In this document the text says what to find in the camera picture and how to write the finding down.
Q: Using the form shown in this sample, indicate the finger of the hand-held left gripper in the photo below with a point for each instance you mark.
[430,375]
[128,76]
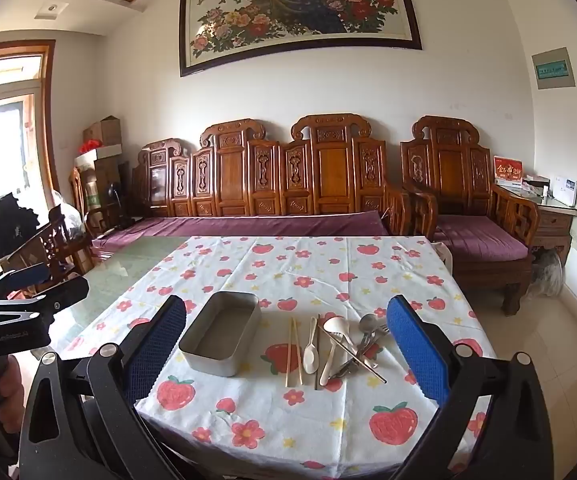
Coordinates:
[63,292]
[26,277]

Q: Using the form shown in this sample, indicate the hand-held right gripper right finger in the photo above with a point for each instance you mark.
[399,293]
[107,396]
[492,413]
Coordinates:
[418,355]

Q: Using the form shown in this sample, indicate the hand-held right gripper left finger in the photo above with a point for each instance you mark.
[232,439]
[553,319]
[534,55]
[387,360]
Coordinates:
[158,345]

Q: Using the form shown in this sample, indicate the metal fork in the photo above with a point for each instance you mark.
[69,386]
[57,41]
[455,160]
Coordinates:
[381,332]

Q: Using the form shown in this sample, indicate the metal spoon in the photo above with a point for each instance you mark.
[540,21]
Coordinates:
[368,322]

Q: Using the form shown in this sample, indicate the rectangular metal tray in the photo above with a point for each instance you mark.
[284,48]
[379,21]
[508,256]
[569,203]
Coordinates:
[218,335]

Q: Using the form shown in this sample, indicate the large cream spoon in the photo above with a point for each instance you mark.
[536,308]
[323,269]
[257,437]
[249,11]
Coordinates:
[337,325]

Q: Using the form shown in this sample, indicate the small cream spoon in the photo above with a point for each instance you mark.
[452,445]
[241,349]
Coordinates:
[310,357]

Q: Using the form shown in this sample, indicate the light wooden chopstick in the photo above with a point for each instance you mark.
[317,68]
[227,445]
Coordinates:
[298,355]
[289,355]

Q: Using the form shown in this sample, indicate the wooden dining chair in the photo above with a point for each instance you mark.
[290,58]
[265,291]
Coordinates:
[43,245]

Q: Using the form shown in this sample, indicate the dark cloth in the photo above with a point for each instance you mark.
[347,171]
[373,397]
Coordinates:
[6,225]

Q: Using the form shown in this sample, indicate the clear plastic bag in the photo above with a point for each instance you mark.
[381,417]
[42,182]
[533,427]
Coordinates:
[71,217]

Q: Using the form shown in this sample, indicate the purple armchair seat cushion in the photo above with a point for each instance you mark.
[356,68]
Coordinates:
[478,240]

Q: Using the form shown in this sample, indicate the white flat box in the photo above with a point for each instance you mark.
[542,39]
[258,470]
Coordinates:
[101,156]

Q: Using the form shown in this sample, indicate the red artificial flowers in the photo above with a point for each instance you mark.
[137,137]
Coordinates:
[89,147]

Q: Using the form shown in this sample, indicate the long purple sofa cushion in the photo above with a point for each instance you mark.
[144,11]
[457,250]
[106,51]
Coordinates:
[243,225]

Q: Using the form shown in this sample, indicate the strawberry floral tablecloth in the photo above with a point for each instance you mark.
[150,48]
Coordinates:
[293,270]

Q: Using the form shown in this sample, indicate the grey plastic bag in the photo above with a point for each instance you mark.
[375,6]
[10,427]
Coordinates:
[548,272]

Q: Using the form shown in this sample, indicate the brown cardboard box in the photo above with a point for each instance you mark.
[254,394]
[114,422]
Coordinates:
[103,131]

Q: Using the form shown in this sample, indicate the wooden side table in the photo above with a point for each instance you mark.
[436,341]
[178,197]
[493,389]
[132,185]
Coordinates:
[550,225]

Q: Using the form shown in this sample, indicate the carved wooden armchair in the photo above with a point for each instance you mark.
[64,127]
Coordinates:
[448,170]

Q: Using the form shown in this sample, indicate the long carved wooden sofa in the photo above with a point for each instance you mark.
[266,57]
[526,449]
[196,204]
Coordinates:
[228,170]

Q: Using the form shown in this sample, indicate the red desk calendar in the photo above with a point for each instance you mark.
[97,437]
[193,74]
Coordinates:
[507,171]

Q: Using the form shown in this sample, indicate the white desk telephone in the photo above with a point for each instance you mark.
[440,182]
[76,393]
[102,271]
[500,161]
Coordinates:
[564,191]

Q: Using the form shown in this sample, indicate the framed peacock flower painting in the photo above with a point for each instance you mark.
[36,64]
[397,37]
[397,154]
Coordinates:
[298,10]

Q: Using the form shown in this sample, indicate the wooden door frame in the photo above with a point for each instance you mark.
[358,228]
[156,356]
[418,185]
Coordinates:
[46,110]

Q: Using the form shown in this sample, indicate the grey wall box green label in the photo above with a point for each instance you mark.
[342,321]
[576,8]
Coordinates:
[553,69]

